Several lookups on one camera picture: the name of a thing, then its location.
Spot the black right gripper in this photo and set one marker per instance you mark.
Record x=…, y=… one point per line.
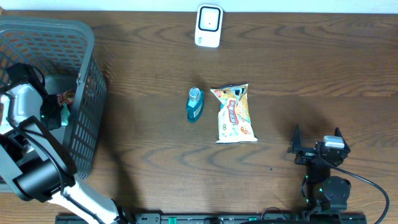
x=295, y=147

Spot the yellow snack chips bag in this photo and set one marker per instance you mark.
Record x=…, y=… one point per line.
x=234, y=121

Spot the teal mouthwash bottle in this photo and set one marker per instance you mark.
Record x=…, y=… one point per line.
x=195, y=104

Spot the red chocolate bar wrapper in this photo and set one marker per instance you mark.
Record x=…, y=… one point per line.
x=66, y=98

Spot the light blue wet wipes pack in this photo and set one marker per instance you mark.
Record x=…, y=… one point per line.
x=65, y=114

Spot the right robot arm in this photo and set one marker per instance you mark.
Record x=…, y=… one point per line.
x=324, y=192

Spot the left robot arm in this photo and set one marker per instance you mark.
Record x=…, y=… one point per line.
x=34, y=164

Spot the grey plastic mesh basket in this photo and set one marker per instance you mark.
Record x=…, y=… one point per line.
x=62, y=51

